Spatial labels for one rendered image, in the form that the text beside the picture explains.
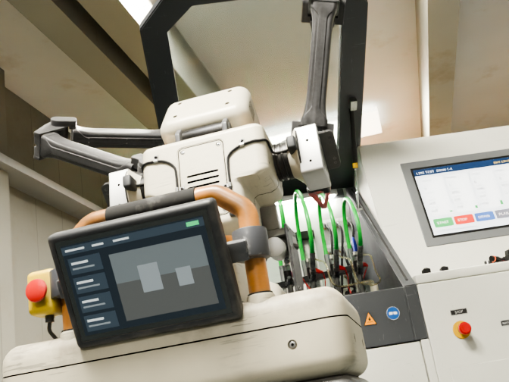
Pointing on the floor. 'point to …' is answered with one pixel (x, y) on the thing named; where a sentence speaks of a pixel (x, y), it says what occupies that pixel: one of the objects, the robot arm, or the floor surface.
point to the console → (444, 257)
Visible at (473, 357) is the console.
